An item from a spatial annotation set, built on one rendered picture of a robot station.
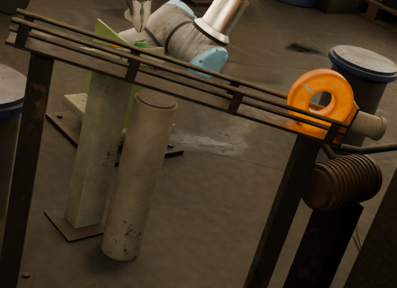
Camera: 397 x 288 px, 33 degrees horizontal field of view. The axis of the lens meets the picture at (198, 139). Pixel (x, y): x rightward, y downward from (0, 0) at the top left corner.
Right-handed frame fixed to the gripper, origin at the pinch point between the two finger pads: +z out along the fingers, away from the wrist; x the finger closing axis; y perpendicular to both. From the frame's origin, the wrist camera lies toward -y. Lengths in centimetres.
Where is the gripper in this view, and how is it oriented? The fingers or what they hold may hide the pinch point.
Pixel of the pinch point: (140, 28)
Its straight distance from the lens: 194.9
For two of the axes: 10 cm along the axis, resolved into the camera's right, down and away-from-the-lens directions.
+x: -7.6, 1.1, -6.4
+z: -0.2, 9.8, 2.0
